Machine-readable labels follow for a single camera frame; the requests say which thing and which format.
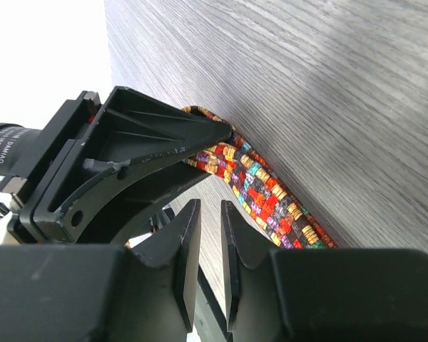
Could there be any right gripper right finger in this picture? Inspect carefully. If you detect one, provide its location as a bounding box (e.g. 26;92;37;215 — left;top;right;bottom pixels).
220;201;428;341

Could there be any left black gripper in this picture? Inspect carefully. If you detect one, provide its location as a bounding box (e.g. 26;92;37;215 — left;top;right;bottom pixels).
0;87;231;244

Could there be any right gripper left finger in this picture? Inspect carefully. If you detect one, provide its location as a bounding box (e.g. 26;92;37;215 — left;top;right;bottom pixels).
0;199;200;341

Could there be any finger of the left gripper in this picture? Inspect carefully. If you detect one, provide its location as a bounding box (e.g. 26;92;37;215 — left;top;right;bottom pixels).
77;162;209;245

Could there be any multicoloured patterned tie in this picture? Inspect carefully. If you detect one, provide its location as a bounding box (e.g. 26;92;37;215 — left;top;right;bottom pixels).
185;125;338;249

